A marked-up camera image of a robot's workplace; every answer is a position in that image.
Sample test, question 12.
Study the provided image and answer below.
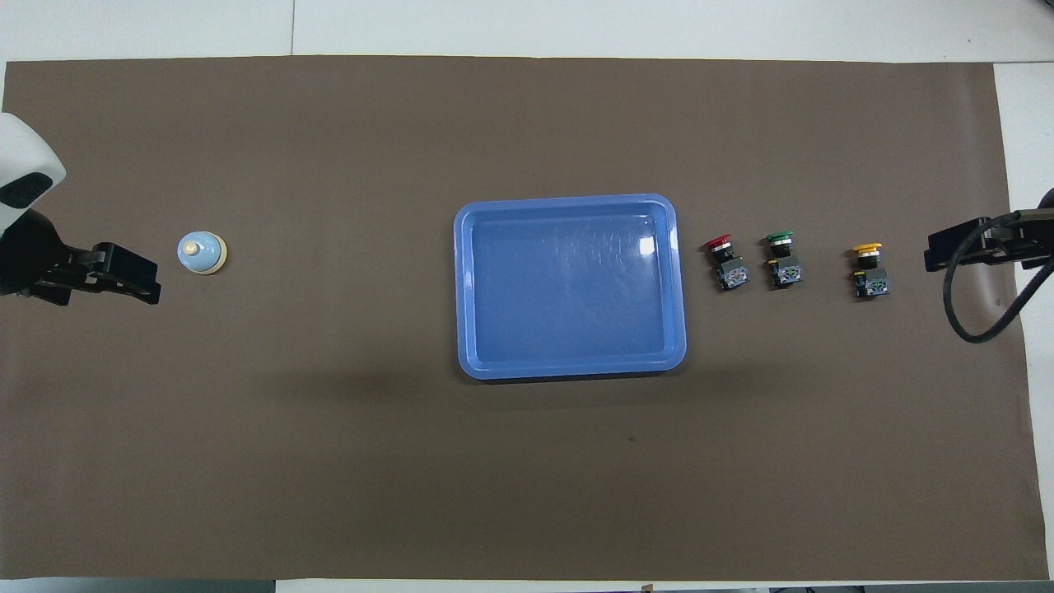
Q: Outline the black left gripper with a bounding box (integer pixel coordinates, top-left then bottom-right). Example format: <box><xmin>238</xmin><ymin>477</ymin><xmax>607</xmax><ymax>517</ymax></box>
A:
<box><xmin>0</xmin><ymin>208</ymin><xmax>162</xmax><ymax>307</ymax></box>

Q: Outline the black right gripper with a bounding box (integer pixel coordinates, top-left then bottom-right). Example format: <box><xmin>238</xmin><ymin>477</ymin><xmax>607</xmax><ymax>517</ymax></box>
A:
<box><xmin>924</xmin><ymin>188</ymin><xmax>1054</xmax><ymax>273</ymax></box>

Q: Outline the yellow push button switch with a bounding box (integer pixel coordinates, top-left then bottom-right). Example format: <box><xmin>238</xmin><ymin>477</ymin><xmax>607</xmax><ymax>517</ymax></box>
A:
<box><xmin>851</xmin><ymin>242</ymin><xmax>892</xmax><ymax>301</ymax></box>

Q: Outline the light blue call bell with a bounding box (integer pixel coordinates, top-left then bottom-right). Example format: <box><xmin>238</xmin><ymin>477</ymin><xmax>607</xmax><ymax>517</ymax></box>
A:
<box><xmin>177</xmin><ymin>230</ymin><xmax>228</xmax><ymax>276</ymax></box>

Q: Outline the green push button switch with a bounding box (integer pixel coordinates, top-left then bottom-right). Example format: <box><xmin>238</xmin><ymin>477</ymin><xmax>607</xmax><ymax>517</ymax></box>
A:
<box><xmin>765</xmin><ymin>231</ymin><xmax>804</xmax><ymax>290</ymax></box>

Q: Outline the red push button switch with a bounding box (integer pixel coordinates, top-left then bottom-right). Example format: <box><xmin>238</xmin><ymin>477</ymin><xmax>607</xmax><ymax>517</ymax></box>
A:
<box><xmin>705</xmin><ymin>236</ymin><xmax>750</xmax><ymax>292</ymax></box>

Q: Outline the blue plastic tray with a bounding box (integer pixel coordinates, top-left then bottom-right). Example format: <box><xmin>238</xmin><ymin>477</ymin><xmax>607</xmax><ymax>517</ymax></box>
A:
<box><xmin>453</xmin><ymin>194</ymin><xmax>688</xmax><ymax>381</ymax></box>

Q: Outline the brown table mat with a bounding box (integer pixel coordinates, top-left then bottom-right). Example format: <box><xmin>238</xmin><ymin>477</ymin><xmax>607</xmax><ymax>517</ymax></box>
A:
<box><xmin>0</xmin><ymin>55</ymin><xmax>1051</xmax><ymax>581</ymax></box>

